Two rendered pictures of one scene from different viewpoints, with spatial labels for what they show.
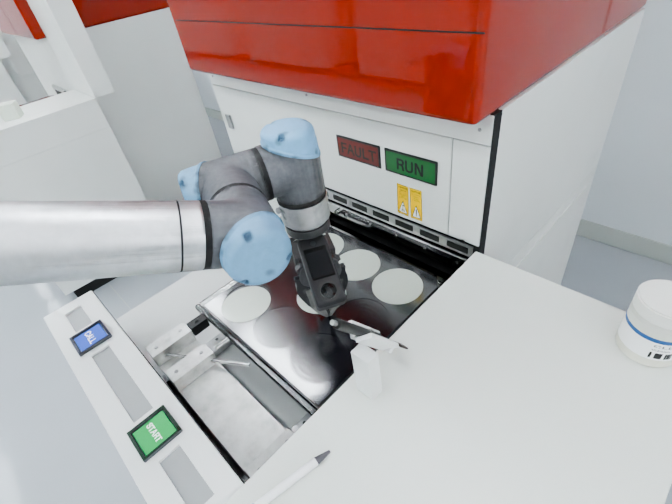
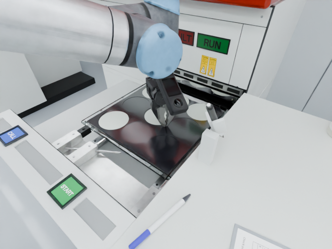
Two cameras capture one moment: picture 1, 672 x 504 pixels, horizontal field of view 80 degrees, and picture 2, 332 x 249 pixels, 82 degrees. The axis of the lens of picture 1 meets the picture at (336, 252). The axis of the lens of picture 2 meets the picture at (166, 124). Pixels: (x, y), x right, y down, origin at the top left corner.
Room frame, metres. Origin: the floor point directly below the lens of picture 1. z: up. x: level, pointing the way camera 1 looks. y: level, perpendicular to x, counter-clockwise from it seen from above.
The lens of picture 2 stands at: (0.06, 0.14, 1.32)
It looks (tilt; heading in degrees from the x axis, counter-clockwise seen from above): 41 degrees down; 347
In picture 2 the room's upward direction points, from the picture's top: straight up
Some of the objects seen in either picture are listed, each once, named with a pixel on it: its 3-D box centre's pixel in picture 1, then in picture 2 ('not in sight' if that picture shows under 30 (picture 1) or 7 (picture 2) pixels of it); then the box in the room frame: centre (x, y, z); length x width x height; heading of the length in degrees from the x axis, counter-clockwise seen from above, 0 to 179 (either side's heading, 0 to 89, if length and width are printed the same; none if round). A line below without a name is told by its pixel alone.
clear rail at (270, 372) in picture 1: (249, 353); (119, 145); (0.46, 0.18, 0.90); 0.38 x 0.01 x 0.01; 39
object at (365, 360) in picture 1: (373, 352); (213, 135); (0.32, -0.03, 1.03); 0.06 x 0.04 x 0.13; 129
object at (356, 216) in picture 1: (382, 239); (186, 90); (0.72, -0.11, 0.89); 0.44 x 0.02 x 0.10; 39
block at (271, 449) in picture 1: (276, 460); (146, 204); (0.27, 0.13, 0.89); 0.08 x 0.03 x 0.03; 129
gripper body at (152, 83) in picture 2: (312, 246); (162, 81); (0.53, 0.04, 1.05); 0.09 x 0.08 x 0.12; 10
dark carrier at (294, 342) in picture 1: (321, 294); (158, 115); (0.57, 0.04, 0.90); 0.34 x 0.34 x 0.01; 39
